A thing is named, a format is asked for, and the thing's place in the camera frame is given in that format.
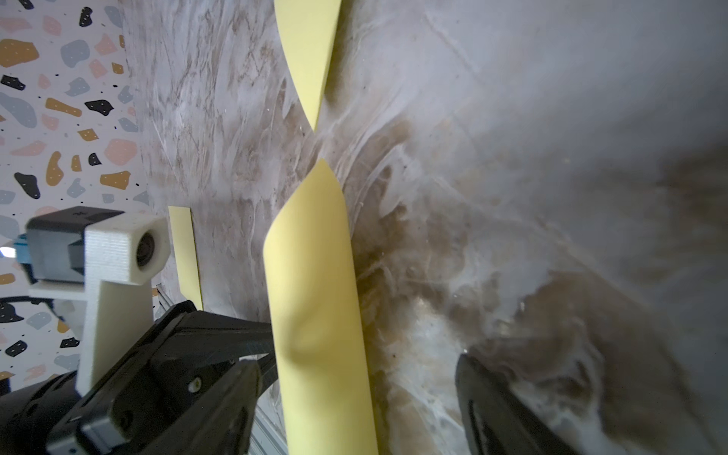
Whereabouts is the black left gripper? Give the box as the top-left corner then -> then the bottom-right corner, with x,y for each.
1,301 -> 278,454

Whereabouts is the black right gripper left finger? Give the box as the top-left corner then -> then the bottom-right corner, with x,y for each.
142,360 -> 262,455

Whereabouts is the yellow square paper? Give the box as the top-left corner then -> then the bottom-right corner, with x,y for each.
263,160 -> 378,454
168,206 -> 204,310
274,0 -> 341,130

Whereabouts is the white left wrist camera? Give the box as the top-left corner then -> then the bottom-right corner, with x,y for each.
1,206 -> 172,395

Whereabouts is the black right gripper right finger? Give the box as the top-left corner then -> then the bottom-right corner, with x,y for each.
455,352 -> 576,454

